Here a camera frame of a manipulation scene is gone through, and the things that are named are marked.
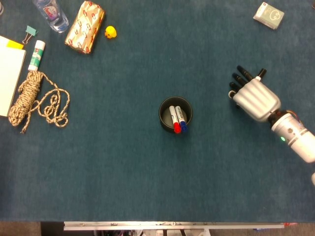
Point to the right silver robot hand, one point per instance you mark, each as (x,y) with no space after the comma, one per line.
(258,100)

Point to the blue-capped marker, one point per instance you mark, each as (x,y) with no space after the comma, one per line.
(181,118)

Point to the red-capped marker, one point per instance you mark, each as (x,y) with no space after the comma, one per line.
(174,115)

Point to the black round cup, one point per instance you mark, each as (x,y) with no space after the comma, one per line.
(164,123)

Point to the grey green card box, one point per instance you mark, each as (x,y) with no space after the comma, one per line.
(268,16)

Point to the blue felt table mat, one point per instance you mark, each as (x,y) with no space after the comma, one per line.
(123,172)

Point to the yellow rubber duck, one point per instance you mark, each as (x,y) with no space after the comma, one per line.
(110,32)

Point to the gold red wrapped package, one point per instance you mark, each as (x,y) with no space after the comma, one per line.
(85,27)

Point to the clear plastic water bottle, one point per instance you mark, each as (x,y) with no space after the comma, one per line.
(55,19)

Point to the white green glue stick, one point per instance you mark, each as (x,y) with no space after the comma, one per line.
(36,55)

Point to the green binder clip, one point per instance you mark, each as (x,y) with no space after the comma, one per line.
(31,30)

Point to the white notepad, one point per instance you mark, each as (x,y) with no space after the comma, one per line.
(9,73)

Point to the yellow sticky note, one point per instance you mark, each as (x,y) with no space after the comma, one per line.
(14,44)

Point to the metal table edge rail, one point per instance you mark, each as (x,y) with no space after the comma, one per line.
(172,225)

